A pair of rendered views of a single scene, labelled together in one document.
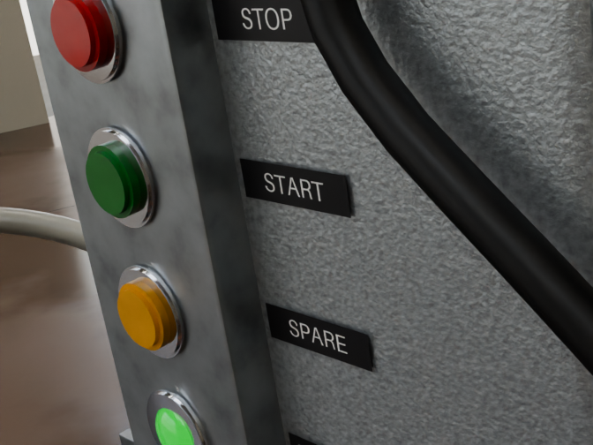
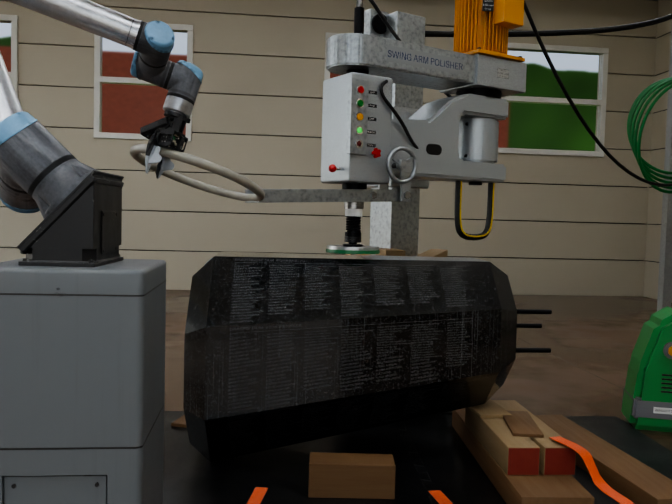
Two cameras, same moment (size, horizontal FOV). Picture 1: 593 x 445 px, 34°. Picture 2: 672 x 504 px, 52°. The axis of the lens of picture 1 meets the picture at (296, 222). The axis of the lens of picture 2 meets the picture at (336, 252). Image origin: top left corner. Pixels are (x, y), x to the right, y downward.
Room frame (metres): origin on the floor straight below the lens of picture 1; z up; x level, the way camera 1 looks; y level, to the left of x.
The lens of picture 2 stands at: (-0.02, 2.67, 0.99)
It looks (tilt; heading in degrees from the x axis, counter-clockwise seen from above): 3 degrees down; 279
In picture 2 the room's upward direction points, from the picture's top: 2 degrees clockwise
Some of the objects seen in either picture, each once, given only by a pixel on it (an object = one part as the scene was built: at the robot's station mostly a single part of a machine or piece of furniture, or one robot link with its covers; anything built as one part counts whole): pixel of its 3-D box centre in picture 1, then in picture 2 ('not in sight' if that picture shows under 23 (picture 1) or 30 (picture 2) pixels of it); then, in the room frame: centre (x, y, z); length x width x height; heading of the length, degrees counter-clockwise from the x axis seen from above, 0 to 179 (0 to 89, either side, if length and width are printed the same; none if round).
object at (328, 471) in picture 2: not in sight; (351, 475); (0.28, 0.31, 0.07); 0.30 x 0.12 x 0.12; 10
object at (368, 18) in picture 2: not in sight; (372, 27); (0.41, -1.01, 2.00); 0.20 x 0.18 x 0.15; 102
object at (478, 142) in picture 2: not in sight; (476, 142); (-0.14, -0.52, 1.34); 0.19 x 0.19 x 0.20
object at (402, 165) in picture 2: not in sight; (396, 165); (0.18, -0.08, 1.20); 0.15 x 0.10 x 0.15; 41
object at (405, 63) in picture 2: not in sight; (425, 72); (0.09, -0.32, 1.62); 0.96 x 0.25 x 0.17; 41
